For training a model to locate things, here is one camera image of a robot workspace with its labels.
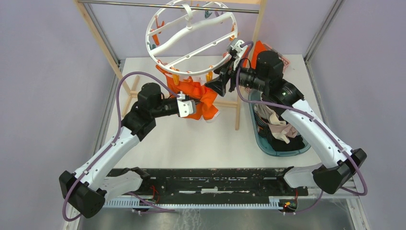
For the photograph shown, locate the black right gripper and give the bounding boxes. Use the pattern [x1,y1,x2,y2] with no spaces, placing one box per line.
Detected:
[204,55,269,97]

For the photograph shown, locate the orange underwear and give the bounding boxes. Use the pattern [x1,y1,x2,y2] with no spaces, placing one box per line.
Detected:
[156,65,219,122]

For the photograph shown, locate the white round clip hanger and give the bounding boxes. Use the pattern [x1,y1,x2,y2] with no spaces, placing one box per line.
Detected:
[145,0,238,76]

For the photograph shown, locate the beige grey underwear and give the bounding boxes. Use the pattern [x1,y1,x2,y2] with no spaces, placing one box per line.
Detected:
[254,103,286,126]

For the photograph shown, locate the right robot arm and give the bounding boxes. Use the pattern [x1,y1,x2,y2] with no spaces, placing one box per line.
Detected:
[205,50,367,196]

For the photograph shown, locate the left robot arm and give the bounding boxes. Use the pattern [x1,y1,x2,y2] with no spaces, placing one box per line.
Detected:
[59,83,200,218]

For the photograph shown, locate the yellow clothespin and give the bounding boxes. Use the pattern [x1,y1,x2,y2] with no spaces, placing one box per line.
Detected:
[172,74,180,86]
[205,71,213,82]

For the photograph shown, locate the teal plastic basin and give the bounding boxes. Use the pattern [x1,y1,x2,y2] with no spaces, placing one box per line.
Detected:
[248,90,312,157]

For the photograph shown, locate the orange cloth in basket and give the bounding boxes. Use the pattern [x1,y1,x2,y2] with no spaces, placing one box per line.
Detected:
[239,40,267,69]

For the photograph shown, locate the pink laundry basket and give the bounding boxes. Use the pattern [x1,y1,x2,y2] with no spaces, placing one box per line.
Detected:
[242,43,290,94]

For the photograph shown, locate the teal clothespin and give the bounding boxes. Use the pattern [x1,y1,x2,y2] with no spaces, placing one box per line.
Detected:
[204,10,212,19]

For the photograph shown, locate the pink garment in basin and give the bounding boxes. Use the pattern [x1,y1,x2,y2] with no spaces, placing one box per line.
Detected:
[268,124,298,144]

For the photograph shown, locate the dark clothes in basin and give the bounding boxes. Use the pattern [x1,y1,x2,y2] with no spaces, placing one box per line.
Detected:
[255,108,307,152]

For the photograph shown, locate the metal hanging rod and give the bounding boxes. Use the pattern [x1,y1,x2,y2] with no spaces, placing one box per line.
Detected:
[78,0,259,14]

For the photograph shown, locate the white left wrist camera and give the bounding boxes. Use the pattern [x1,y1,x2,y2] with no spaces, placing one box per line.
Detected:
[177,91,197,118]

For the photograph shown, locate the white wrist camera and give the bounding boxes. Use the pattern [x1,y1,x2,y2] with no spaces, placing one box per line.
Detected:
[177,91,197,118]
[227,38,248,70]

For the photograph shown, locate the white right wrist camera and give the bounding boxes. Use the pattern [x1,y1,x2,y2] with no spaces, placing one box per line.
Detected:
[227,38,248,70]

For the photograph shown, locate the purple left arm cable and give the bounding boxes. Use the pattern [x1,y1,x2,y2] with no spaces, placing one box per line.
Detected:
[62,71,180,222]

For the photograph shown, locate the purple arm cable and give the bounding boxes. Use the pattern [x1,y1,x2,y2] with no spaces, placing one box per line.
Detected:
[235,41,369,214]
[62,71,180,222]

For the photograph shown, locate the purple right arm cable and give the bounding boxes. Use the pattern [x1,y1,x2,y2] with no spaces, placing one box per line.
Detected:
[235,41,369,214]

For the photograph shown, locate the wooden rack frame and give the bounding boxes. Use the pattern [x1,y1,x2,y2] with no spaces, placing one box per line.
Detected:
[74,0,266,118]

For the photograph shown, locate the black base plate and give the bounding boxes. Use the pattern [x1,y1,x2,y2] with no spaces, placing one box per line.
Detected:
[106,168,309,206]

